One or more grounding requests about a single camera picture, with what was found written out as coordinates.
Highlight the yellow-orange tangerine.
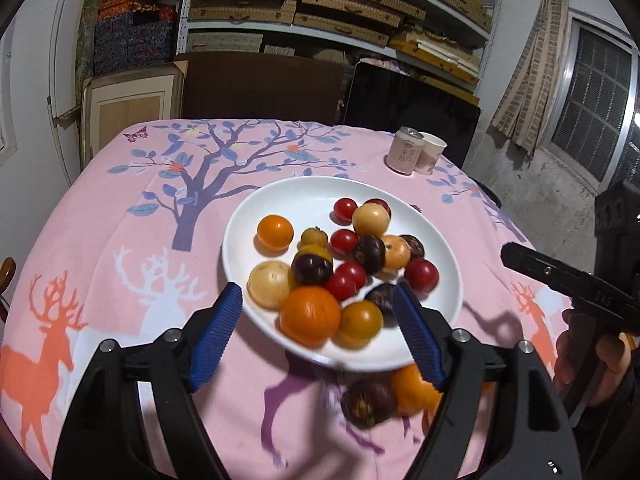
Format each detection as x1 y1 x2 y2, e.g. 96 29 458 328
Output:
336 300 384 350

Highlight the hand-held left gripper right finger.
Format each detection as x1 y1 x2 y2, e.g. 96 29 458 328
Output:
391 282 583 480

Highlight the stack of patterned boxes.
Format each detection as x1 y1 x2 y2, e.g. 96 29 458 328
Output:
92 0 188 78

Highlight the pink deer print tablecloth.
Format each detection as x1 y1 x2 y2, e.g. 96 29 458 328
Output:
0 119 576 480

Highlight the large orange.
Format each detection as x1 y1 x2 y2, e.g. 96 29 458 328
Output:
279 285 342 347

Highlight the small cherry tomato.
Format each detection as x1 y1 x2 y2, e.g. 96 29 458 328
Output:
333 198 358 224
330 229 360 257

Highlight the pink drink can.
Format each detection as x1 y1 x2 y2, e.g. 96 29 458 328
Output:
385 127 426 177

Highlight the red tomato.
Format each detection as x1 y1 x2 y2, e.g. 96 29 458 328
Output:
334 261 368 288
324 273 357 302

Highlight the beige checked curtain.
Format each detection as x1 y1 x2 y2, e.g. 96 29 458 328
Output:
491 0 576 156

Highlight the brown cardboard sheet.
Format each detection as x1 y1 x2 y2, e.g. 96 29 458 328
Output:
175 51 346 126

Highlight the grey metal shelf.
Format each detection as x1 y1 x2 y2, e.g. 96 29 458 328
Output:
175 0 503 96

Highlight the white oval plate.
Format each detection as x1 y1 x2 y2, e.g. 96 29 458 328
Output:
222 176 463 372

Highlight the pile of woven flat boxes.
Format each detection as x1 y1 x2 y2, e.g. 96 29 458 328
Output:
187 0 493 86

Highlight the person's right hand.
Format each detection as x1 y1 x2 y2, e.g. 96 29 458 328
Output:
552 308 634 409

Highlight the framed wooden board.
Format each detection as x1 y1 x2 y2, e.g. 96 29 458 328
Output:
80 60 188 171

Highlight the window with metal grille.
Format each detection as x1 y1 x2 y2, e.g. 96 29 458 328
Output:
542 10 640 193

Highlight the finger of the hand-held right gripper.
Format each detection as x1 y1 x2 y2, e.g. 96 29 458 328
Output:
501 241 594 297

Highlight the white door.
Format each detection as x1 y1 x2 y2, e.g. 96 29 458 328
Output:
47 0 98 186

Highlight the black panel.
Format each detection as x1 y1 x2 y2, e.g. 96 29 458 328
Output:
342 58 482 168

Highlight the wooden chair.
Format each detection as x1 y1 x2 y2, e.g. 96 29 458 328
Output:
0 257 16 326

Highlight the dark purple plum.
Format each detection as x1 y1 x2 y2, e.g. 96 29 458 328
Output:
291 254 334 286

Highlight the white paper cup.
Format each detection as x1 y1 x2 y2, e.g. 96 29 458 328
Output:
414 131 447 176

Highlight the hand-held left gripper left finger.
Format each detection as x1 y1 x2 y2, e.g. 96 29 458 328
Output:
52 281 244 480

